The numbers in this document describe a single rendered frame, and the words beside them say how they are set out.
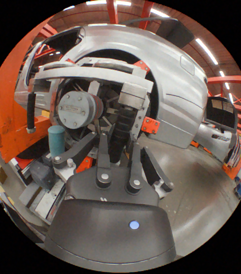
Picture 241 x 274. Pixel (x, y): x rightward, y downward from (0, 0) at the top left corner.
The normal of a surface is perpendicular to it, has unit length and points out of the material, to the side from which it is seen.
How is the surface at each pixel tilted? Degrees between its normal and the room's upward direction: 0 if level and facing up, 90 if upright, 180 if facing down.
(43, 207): 0
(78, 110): 90
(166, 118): 90
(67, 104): 90
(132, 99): 90
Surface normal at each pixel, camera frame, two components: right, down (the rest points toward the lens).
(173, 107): -0.03, 0.34
